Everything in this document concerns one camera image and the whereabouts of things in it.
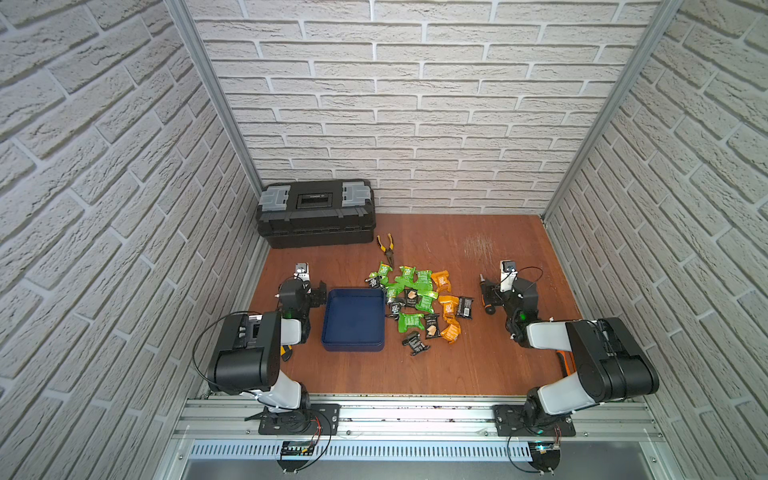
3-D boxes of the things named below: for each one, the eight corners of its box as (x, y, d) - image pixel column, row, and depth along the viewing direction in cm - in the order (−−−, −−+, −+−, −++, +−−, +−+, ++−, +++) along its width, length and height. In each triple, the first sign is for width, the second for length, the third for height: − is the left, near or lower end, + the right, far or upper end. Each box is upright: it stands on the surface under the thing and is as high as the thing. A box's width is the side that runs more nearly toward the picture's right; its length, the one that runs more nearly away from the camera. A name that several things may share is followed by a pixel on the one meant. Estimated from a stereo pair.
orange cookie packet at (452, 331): (438, 337, 90) (439, 334, 88) (446, 320, 93) (447, 317, 91) (454, 346, 88) (455, 342, 86) (461, 328, 92) (463, 325, 90)
